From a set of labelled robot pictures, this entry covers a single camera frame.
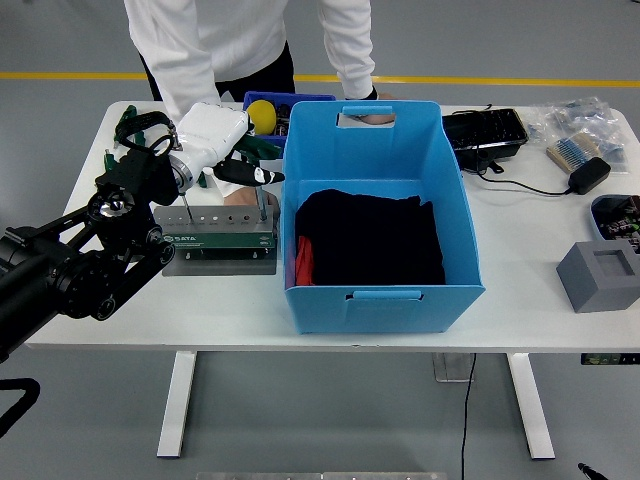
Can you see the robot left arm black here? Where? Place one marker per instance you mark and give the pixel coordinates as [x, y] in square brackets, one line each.
[75, 270]

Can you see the light blue parts tray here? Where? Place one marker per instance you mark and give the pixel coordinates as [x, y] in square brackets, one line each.
[594, 220]

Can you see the black parts in bin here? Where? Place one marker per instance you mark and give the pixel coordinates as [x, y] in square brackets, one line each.
[282, 112]

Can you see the taped resistor strip bundle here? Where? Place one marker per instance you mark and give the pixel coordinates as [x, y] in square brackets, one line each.
[570, 150]

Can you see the clear plastic component bags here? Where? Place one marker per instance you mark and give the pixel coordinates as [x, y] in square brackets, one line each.
[575, 117]

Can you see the black power adapter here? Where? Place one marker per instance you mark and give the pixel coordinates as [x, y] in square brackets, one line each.
[590, 175]

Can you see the table height control panel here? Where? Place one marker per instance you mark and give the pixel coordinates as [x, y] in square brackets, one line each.
[610, 359]

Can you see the person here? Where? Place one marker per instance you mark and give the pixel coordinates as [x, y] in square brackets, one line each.
[240, 35]

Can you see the green metal hex key stand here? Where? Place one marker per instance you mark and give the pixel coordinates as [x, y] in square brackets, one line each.
[220, 241]

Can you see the large blue folding box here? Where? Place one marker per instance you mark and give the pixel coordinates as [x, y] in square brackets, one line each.
[390, 315]

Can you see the small electronic parts pile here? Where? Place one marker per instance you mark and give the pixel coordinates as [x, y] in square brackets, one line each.
[620, 225]

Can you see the grey hollow block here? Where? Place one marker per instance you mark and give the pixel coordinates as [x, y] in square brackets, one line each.
[585, 285]

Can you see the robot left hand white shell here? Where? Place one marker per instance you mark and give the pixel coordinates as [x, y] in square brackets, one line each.
[210, 130]

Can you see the yellow foam ball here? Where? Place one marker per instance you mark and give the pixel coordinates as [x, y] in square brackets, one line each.
[262, 116]

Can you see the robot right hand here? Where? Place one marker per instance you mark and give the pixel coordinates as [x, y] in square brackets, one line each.
[589, 472]

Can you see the person's left hand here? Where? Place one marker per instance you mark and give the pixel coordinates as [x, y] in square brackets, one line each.
[372, 120]

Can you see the white table leg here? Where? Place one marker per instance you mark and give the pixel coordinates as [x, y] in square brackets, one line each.
[175, 410]
[532, 410]

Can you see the person's right forearm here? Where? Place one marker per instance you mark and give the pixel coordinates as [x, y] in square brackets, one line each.
[185, 85]

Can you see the black cloth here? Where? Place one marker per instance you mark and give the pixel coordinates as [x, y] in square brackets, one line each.
[370, 240]

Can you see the clear bracket under table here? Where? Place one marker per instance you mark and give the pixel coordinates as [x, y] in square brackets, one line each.
[447, 370]

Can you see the person's right hand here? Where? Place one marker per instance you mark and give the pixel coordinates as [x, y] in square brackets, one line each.
[240, 196]

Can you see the red cloth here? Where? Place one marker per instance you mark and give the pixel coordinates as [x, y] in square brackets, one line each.
[304, 260]

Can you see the black plastic tray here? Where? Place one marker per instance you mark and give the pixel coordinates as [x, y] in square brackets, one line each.
[485, 130]

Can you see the small blue parts bin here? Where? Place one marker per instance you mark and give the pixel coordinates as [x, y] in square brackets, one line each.
[280, 96]

